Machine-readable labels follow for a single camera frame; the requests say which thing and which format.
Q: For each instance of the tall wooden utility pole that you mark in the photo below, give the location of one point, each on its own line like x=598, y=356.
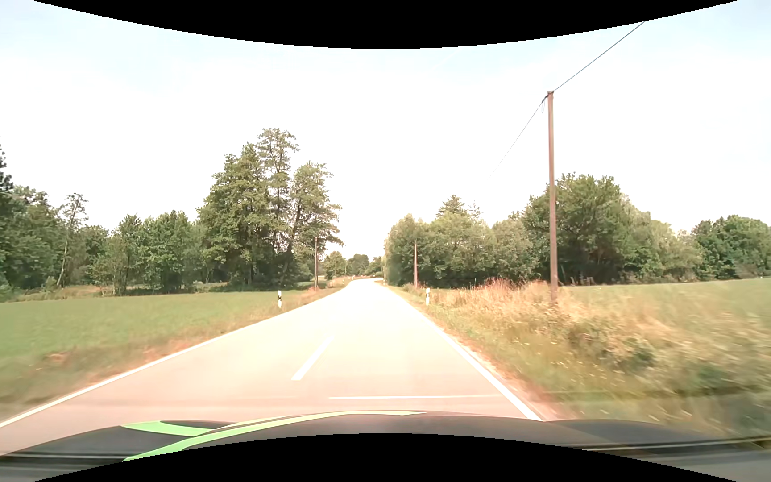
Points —
x=551, y=201

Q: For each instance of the green grass field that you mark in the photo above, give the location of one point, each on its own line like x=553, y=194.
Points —
x=727, y=301
x=57, y=335

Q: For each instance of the road markings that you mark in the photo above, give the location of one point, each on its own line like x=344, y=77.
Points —
x=310, y=360

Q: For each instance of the grass verge with dry weeds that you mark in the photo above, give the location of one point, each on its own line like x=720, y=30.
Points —
x=559, y=341

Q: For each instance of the wood of green trees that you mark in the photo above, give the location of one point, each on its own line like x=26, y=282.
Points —
x=124, y=248

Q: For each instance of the car's own bonnet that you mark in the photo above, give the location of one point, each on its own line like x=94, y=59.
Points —
x=359, y=428

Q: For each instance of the row of green trees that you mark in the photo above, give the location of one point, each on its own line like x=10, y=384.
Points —
x=593, y=234

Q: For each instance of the grey asphalt road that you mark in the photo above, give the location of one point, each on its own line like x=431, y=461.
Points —
x=379, y=335

